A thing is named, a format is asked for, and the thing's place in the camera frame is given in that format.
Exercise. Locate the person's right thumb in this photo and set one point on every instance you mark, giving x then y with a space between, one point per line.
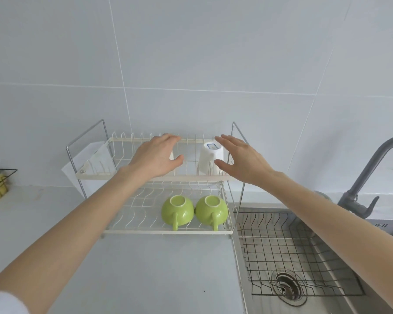
222 165

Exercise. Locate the person's right forearm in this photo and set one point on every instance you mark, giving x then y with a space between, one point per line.
330 222

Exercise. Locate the white cup with blue label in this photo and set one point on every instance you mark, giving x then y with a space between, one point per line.
209 158

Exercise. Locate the person's left hand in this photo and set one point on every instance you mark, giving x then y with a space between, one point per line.
152 158

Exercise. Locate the white two-tier dish rack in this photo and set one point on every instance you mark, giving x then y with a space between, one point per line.
140 222

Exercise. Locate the person's right hand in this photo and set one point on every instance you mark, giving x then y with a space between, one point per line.
249 166

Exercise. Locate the plain white cup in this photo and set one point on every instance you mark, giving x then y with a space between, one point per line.
171 155

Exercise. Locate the green ceramic cup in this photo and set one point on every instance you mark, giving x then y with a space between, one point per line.
177 210
213 209

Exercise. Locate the person's right middle finger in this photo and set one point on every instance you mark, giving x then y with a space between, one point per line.
232 139

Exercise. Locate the grey kitchen faucet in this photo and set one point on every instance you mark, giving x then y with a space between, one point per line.
363 183

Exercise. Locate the person's left thumb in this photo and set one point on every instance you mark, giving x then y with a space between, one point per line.
176 161

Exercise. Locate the person's left forearm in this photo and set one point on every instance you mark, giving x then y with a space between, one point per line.
65 232

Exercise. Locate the metal sink drain strainer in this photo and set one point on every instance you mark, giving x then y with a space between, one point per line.
288 286

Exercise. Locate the white sleeve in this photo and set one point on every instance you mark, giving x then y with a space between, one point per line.
5 304

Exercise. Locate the stainless steel sink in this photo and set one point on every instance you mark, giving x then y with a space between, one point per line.
330 291

